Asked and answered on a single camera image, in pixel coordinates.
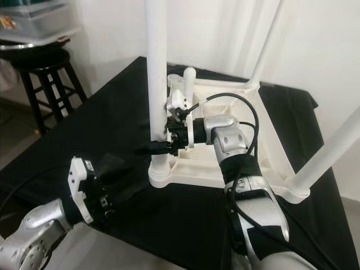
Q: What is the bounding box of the clear plastic container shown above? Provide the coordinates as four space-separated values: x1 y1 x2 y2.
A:
0 3 82 44

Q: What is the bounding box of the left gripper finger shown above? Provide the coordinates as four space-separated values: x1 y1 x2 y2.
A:
98 163 150 195
104 191 141 217

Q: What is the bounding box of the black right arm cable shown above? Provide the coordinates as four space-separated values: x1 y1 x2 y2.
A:
188 93 332 270

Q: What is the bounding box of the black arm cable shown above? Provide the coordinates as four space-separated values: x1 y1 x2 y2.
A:
0 166 74 209
188 93 332 270

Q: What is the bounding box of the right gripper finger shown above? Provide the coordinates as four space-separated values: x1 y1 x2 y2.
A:
134 142 169 155

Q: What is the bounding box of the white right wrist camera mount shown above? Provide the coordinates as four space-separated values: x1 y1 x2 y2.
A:
168 90 197 151

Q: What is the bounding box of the pink checked cloth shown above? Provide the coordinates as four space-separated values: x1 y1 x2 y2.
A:
0 59 20 93

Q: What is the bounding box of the clear tape patch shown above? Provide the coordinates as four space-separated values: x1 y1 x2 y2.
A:
93 153 124 172

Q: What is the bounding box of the black round stool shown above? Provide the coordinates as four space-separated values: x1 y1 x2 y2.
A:
14 48 91 136

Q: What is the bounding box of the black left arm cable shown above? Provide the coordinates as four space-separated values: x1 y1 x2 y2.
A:
0 166 74 209

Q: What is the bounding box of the cream plastic table top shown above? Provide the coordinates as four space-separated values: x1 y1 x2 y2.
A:
149 76 313 203

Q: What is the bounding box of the black tablecloth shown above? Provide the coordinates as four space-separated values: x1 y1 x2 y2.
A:
0 56 344 270

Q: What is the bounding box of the green pot lid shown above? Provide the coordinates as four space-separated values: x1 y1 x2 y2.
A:
0 0 57 9

